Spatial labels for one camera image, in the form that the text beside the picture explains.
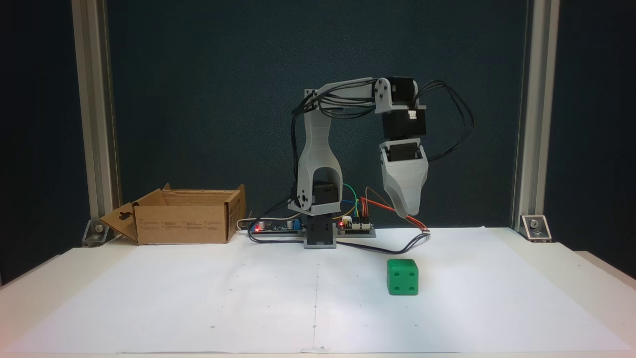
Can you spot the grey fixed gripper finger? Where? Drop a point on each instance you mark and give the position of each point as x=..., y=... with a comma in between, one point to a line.
x=405, y=191

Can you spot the green die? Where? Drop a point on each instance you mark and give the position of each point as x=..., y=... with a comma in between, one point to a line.
x=402, y=278

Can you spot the grey black Koch robot arm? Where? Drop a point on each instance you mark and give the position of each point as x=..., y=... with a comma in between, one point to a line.
x=318, y=149

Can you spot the motor driver circuit board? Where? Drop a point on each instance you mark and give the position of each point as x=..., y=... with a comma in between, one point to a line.
x=355, y=226

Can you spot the blue power converter board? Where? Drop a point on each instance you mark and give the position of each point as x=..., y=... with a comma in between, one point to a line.
x=276, y=226

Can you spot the brown cardboard box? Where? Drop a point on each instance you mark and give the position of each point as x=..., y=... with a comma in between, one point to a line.
x=184, y=228

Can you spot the white paper sheet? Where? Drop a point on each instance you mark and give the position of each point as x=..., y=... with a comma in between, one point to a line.
x=198, y=298

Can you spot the metal corner bracket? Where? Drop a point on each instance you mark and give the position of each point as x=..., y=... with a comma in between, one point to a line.
x=535, y=227
x=99, y=231

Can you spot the aluminium frame post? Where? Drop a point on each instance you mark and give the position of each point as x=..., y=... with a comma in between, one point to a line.
x=536, y=124
x=97, y=124

